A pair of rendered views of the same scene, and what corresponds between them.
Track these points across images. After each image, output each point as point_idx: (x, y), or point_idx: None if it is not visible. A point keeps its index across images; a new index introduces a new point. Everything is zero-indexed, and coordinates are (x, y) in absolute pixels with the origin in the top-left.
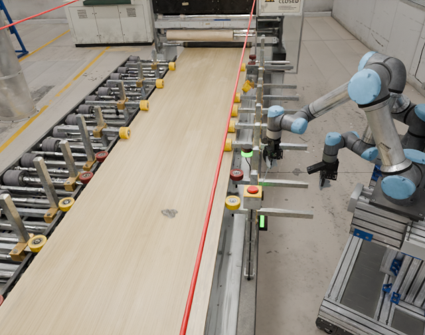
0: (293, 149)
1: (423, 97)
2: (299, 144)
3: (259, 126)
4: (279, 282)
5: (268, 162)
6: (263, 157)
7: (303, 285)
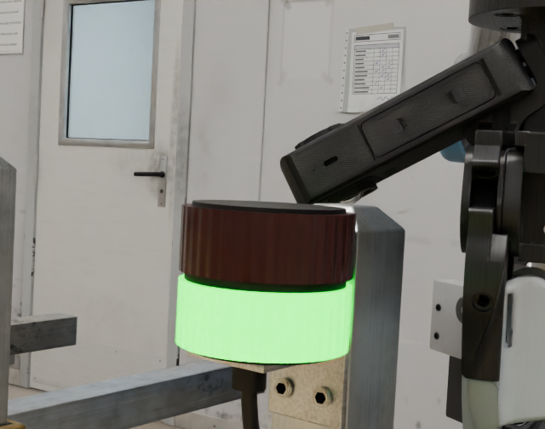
0: (203, 400)
1: (13, 386)
2: (212, 362)
3: (8, 180)
4: None
5: None
6: (480, 317)
7: None
